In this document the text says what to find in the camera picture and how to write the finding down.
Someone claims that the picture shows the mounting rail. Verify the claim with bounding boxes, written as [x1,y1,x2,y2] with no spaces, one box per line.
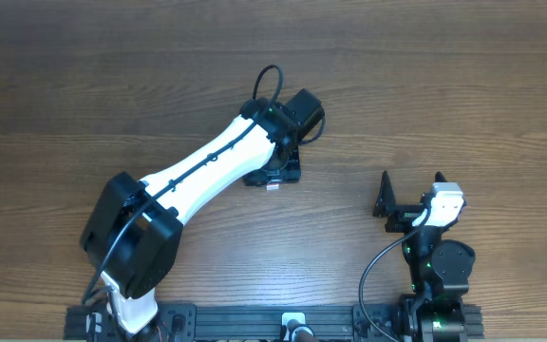
[63,302,486,342]

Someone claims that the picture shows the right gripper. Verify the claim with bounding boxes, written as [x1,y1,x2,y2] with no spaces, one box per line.
[372,170,449,234]

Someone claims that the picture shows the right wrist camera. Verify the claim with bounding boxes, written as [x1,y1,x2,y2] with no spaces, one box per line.
[412,181,467,229]

